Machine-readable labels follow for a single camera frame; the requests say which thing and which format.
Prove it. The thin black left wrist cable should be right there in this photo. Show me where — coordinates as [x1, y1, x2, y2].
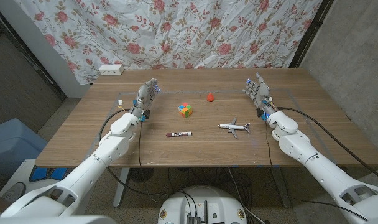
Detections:
[137, 119, 152, 200]

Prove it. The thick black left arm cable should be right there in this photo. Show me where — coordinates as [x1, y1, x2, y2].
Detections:
[98, 108, 160, 197]

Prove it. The white robot chest edge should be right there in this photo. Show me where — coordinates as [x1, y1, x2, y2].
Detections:
[0, 215, 117, 224]

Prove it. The white toy airplane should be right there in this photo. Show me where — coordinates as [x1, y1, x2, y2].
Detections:
[218, 117, 251, 139]

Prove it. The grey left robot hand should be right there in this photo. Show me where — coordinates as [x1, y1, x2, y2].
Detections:
[129, 78, 162, 121]

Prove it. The grey sneaker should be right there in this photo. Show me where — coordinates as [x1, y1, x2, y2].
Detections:
[1, 182, 27, 203]

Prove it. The white power strip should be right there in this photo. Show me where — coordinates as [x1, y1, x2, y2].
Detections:
[98, 63, 125, 76]

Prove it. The floral backdrop cloth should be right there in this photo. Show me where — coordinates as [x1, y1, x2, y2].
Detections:
[14, 0, 323, 85]

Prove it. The grey table leg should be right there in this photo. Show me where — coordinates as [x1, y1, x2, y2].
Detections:
[271, 166, 292, 208]

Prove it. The black module on base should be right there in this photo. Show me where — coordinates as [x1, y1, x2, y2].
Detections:
[185, 213, 203, 224]

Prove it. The blue plastic bin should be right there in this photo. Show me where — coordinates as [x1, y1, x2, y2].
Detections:
[0, 118, 48, 178]

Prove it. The white table leg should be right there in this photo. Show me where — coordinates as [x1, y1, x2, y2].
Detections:
[113, 167, 131, 208]

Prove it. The black round fan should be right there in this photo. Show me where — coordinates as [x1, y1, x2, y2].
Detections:
[129, 167, 155, 184]

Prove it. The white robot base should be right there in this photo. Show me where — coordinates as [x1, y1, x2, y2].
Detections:
[157, 185, 248, 224]

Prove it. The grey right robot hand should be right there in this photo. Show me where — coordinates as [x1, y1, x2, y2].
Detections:
[242, 72, 279, 121]

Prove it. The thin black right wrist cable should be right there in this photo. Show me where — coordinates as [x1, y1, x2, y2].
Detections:
[264, 120, 369, 222]

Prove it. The multicoloured Rubik's cube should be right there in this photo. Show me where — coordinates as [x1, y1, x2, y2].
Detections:
[178, 103, 193, 118]

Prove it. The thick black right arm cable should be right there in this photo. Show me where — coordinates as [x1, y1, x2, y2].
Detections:
[276, 106, 378, 185]

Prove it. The red and white marker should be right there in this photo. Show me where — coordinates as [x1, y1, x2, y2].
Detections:
[165, 131, 193, 138]

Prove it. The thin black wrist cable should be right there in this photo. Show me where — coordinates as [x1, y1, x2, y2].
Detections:
[137, 119, 152, 200]
[264, 120, 369, 222]

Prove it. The black backdrop pole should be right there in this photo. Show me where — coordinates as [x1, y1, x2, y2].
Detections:
[288, 0, 334, 68]

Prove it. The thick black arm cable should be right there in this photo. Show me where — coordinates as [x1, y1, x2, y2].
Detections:
[276, 106, 378, 185]
[98, 108, 160, 197]

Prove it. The black door track strip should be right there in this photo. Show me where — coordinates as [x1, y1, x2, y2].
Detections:
[0, 2, 67, 102]

